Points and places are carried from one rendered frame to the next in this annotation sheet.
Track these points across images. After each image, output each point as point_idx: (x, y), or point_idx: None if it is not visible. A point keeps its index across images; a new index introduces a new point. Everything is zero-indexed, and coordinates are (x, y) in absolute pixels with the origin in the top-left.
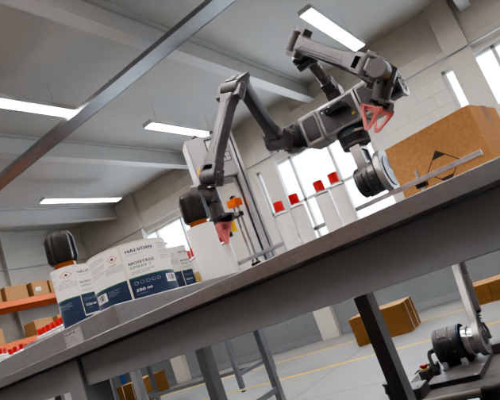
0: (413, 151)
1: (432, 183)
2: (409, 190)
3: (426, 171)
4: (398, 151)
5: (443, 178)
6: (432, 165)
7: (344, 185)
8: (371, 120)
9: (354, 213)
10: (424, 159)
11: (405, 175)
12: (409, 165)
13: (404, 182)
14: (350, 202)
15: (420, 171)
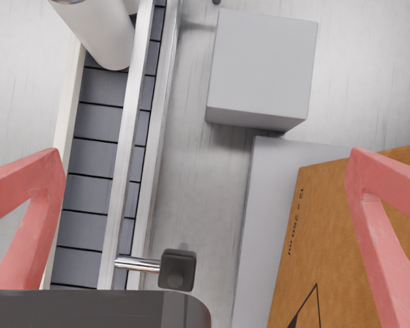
0: (364, 297)
1: (303, 278)
2: (325, 189)
3: (319, 287)
4: (399, 220)
5: (296, 321)
6: (315, 326)
7: (61, 5)
8: (5, 254)
9: (90, 49)
10: (334, 317)
11: (345, 202)
12: (351, 241)
13: (339, 181)
14: (81, 36)
15: (327, 265)
